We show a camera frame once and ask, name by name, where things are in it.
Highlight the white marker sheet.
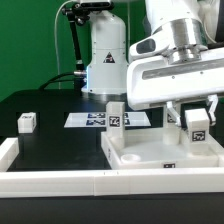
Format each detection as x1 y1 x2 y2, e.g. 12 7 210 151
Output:
64 112 151 128

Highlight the white cable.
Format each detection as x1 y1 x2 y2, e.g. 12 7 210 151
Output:
54 0 81 90

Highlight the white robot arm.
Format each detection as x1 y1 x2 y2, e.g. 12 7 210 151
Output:
62 0 224 124

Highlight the white square tabletop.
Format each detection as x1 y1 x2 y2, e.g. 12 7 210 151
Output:
101 128 224 169

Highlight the white left fence wall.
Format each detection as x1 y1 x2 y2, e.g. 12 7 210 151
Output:
0 138 19 172

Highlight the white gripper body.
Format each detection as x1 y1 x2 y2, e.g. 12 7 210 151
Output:
127 48 224 110

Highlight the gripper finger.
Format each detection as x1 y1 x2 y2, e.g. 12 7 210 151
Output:
207 94 219 125
166 101 181 127

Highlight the black cable bundle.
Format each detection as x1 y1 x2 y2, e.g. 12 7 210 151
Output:
38 6 88 91

